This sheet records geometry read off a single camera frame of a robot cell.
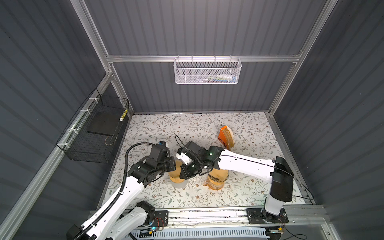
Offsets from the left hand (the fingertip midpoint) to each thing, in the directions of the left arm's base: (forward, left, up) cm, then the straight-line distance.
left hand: (175, 161), depth 77 cm
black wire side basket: (+12, +40, +11) cm, 43 cm away
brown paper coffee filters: (+20, -34, -7) cm, 40 cm away
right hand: (-9, -3, -1) cm, 9 cm away
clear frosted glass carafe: (-7, -2, -15) cm, 17 cm away
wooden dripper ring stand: (-10, -20, -5) cm, 23 cm away
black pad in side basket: (+19, +36, +11) cm, 42 cm away
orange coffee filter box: (+21, -30, -10) cm, 38 cm away
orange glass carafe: (-9, -21, -15) cm, 27 cm away
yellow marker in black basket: (+24, +28, +12) cm, 39 cm away
